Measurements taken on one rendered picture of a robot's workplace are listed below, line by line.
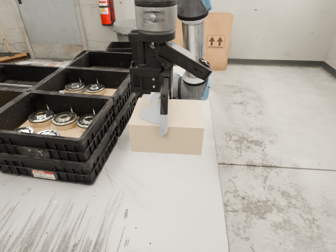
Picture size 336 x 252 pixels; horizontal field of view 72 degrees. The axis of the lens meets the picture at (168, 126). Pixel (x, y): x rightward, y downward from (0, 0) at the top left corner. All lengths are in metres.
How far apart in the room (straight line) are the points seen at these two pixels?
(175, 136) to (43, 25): 4.26
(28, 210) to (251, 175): 1.58
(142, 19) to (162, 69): 0.10
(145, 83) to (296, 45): 4.03
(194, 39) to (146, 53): 0.51
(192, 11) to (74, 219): 0.81
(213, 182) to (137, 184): 0.30
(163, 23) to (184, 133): 0.22
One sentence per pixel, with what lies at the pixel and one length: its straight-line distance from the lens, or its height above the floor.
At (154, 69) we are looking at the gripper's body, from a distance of 0.46.
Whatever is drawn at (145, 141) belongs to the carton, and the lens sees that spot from 0.52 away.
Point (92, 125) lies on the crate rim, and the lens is 0.86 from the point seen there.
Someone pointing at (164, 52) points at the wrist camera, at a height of 1.26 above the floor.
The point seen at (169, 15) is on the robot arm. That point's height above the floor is 1.33.
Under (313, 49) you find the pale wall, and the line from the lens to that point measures 4.54.
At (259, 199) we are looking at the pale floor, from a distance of 1.88.
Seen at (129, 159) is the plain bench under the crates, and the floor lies 0.70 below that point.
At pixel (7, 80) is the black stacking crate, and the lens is 1.70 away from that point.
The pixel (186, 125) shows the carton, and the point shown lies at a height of 1.12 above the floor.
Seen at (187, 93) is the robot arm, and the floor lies 0.90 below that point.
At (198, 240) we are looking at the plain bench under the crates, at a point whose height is 0.70.
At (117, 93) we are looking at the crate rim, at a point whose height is 0.93.
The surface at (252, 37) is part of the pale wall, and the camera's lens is 4.16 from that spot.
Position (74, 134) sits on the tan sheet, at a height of 0.83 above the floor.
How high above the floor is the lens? 1.40
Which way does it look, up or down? 35 degrees down
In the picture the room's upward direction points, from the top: straight up
